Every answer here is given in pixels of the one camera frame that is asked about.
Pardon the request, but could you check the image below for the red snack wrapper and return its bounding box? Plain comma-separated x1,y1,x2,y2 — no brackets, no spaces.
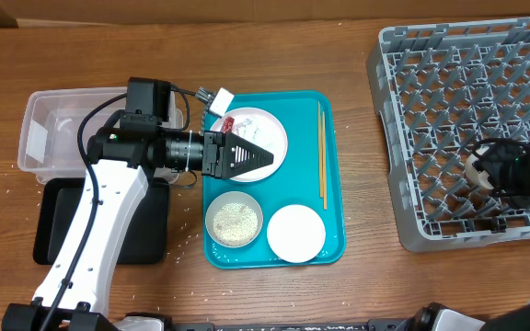
220,117,235,133

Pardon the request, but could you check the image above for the white tissue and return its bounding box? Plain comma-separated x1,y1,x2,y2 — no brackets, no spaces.
234,116,269,143

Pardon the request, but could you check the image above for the grey bowl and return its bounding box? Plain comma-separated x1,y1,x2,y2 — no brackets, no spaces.
204,191,263,248

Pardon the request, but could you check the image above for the wooden chopstick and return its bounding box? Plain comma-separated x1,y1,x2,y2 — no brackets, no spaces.
321,111,328,210
317,101,324,199

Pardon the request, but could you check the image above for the white cup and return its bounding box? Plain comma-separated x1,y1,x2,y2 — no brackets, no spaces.
465,154,493,190

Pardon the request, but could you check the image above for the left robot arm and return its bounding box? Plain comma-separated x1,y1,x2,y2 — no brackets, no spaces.
1,77,274,331

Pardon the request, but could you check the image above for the large white plate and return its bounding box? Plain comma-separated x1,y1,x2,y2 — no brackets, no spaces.
210,107,288,183

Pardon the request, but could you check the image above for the teal plastic tray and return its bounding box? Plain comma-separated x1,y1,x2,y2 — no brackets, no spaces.
202,90,347,265

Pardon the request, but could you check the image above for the white bowl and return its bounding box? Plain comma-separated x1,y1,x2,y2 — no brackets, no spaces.
267,204,326,264

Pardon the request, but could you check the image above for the black tray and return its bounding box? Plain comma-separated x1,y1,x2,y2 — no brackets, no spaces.
32,177,169,265

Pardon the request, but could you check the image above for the clear plastic bin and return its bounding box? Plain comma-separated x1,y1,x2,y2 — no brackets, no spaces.
17,86,184,185

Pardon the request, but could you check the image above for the grey dish rack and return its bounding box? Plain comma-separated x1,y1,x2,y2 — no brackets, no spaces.
367,17,530,252

